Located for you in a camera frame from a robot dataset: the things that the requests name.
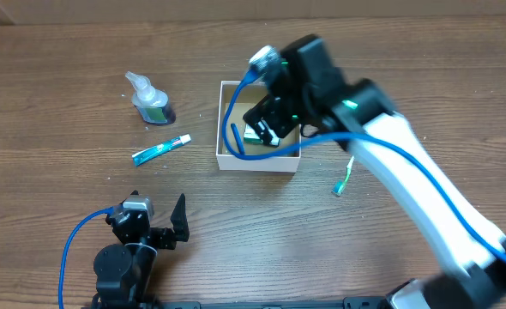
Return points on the green white toothbrush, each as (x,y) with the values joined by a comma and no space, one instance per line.
(340,185)

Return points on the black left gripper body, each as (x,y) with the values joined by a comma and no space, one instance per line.
(164,238)

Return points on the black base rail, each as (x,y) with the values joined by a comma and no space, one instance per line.
(361,302)

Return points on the open white cardboard box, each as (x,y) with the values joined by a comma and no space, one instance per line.
(247,99)

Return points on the clear pump soap bottle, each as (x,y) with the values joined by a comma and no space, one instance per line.
(152,104)

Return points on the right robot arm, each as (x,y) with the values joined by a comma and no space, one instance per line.
(364,121)

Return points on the teal toothpaste tube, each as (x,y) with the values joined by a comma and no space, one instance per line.
(148,154)

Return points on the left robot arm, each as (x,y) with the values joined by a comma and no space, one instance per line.
(124,269)

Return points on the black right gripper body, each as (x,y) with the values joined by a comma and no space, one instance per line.
(288,111)

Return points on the blue disposable razor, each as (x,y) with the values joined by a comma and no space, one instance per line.
(238,139)

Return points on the green white soap packet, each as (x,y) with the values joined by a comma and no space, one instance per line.
(252,138)

